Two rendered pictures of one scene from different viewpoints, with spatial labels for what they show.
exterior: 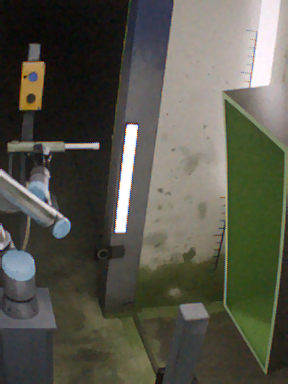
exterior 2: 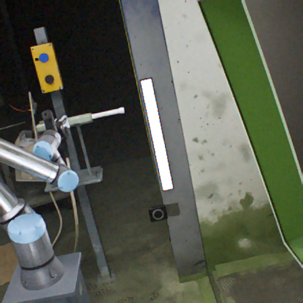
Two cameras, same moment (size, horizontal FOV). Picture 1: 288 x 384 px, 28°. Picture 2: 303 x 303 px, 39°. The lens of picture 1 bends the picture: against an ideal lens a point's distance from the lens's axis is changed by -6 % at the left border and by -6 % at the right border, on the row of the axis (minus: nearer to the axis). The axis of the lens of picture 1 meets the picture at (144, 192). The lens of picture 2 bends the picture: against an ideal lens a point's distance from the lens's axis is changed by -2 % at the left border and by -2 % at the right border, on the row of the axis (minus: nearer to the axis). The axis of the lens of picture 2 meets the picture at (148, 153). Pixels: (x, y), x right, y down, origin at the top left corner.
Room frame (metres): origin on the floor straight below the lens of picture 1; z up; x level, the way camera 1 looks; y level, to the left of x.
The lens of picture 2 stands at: (0.66, -0.52, 1.62)
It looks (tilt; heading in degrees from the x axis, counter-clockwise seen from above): 18 degrees down; 18
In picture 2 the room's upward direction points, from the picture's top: 12 degrees counter-clockwise
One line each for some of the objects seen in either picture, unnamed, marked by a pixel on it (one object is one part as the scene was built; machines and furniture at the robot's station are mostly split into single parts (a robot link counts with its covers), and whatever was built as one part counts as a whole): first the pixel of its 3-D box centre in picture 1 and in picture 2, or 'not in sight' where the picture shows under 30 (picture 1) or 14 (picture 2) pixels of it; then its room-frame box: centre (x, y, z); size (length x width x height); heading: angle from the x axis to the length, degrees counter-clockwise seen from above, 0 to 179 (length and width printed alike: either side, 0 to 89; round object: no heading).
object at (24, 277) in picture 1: (17, 273); (30, 238); (2.01, 0.50, 0.83); 0.17 x 0.15 x 0.18; 40
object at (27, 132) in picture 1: (25, 183); (75, 164); (2.87, 0.67, 0.82); 0.06 x 0.06 x 1.64; 18
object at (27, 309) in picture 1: (19, 298); (40, 266); (2.00, 0.49, 0.69); 0.19 x 0.19 x 0.10
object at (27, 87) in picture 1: (31, 85); (47, 67); (2.82, 0.65, 1.42); 0.12 x 0.06 x 0.26; 108
